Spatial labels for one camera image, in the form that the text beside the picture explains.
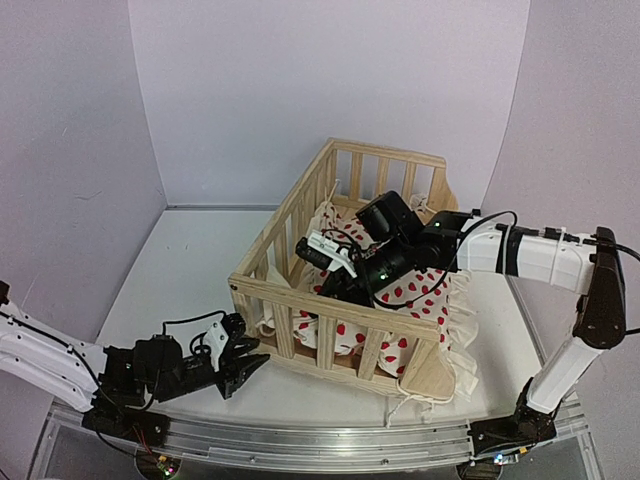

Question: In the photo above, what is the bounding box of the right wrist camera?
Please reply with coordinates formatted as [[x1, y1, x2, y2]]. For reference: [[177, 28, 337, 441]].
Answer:
[[295, 230, 357, 278]]

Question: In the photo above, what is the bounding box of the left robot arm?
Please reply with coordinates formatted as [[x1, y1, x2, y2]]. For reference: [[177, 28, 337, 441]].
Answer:
[[1, 283, 270, 437]]

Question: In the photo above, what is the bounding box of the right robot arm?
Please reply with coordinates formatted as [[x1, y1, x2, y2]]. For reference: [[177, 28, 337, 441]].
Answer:
[[296, 191, 634, 443]]

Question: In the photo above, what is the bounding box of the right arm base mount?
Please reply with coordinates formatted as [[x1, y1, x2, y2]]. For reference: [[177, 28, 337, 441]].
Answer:
[[468, 392, 560, 460]]

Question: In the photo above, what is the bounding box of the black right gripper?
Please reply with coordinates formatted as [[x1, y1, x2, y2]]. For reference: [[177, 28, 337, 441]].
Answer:
[[307, 237, 412, 321]]

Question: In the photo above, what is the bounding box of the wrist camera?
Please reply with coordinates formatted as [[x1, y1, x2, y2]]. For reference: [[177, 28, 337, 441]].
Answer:
[[203, 313, 246, 373], [295, 230, 357, 278]]

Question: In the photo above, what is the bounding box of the white mattress tie string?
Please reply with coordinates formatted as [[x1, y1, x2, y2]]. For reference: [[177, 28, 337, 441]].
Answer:
[[383, 377, 454, 429]]

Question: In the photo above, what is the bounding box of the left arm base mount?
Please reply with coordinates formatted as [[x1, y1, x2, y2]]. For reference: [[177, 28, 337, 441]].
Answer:
[[82, 397, 171, 447]]

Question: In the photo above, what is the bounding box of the strawberry print ruffled mattress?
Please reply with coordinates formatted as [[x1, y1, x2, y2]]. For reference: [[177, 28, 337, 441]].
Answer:
[[257, 192, 481, 404]]

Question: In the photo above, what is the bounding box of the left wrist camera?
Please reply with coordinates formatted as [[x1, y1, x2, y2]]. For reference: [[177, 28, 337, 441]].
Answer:
[[203, 313, 246, 373]]

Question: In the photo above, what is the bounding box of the wooden pet bed frame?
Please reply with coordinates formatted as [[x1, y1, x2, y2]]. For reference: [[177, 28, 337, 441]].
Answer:
[[228, 138, 458, 401]]

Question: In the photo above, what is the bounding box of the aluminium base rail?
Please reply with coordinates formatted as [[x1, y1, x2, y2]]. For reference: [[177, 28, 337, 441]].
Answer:
[[47, 394, 586, 464]]

